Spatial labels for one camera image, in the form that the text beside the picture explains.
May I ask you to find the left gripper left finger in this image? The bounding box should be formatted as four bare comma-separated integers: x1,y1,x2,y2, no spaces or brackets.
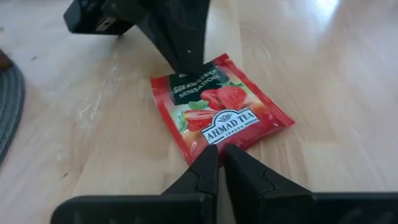
51,144,220,224

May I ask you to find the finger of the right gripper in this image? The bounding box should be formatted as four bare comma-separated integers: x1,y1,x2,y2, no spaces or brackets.
136,0,187,74
174,0,211,75

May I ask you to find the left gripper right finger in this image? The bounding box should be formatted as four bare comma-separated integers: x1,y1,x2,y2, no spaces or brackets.
224,144,398,224

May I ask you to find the red tea packet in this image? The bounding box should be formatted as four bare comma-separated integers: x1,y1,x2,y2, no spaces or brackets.
150,53,295,166

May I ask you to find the round grey mat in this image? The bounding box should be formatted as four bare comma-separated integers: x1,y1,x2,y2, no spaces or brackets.
0,63,25,164

